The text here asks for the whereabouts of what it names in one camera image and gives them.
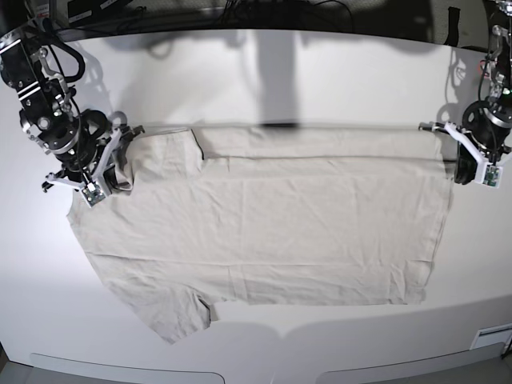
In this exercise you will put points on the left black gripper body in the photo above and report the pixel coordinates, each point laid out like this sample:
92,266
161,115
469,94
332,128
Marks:
489,124

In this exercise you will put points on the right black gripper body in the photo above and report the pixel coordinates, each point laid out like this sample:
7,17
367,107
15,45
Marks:
93,124

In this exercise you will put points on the beige T-shirt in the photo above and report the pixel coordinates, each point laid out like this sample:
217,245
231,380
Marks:
352,218

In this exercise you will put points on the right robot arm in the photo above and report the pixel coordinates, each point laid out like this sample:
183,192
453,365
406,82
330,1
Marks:
42,70

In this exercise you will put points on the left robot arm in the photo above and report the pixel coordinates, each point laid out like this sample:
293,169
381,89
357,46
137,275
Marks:
494,84

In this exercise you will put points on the black equipment on background desk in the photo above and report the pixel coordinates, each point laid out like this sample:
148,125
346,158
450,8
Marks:
85,12

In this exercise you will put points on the white label sticker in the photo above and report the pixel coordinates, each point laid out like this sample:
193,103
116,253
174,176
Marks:
491,336

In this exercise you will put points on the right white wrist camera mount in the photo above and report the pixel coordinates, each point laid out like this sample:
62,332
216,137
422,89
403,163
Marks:
96,181

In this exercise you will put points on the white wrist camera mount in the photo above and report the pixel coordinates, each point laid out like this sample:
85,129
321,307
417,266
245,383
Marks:
96,181
489,172

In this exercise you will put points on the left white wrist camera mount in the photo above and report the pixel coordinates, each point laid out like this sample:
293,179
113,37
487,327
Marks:
489,172

